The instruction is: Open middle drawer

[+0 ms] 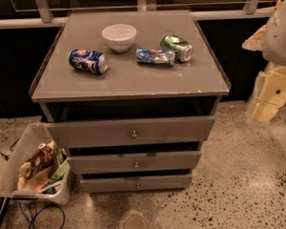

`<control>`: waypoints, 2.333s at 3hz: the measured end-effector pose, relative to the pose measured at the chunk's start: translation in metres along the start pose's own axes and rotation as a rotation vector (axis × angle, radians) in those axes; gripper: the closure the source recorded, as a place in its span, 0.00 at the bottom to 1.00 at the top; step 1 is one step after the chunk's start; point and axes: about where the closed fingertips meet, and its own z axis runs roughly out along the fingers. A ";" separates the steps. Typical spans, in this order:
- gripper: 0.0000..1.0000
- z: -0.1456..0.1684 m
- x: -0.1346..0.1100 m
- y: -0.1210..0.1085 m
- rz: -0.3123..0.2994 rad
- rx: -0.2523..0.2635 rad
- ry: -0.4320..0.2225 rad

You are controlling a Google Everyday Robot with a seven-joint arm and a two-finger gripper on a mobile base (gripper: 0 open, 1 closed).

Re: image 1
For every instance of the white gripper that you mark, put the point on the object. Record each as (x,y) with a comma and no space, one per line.
(281,42)

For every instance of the grey drawer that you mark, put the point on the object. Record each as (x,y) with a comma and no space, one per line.
(127,184)
(124,132)
(123,163)

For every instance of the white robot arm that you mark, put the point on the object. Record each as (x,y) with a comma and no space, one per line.
(270,39)

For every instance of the grey top drawer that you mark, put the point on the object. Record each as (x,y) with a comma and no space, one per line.
(124,132)

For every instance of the grey drawer cabinet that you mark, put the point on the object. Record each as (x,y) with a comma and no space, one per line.
(129,90)

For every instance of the grey bottom drawer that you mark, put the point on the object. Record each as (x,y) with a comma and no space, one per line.
(127,184)

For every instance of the green soda can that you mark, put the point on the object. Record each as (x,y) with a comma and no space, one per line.
(183,49)

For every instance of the crushed light blue can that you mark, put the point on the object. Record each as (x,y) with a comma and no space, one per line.
(153,57)

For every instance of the white ceramic bowl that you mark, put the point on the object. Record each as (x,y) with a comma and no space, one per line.
(119,37)

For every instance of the blue soda can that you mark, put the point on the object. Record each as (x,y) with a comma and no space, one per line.
(89,61)

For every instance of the green snack packet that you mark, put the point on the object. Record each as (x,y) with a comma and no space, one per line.
(62,166)

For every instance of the brown snack bag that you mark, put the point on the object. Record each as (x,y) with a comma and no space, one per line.
(41,160)

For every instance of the metal railing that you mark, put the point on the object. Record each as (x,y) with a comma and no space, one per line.
(44,4)

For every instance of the clear plastic bin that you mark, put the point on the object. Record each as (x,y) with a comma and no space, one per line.
(34,134)

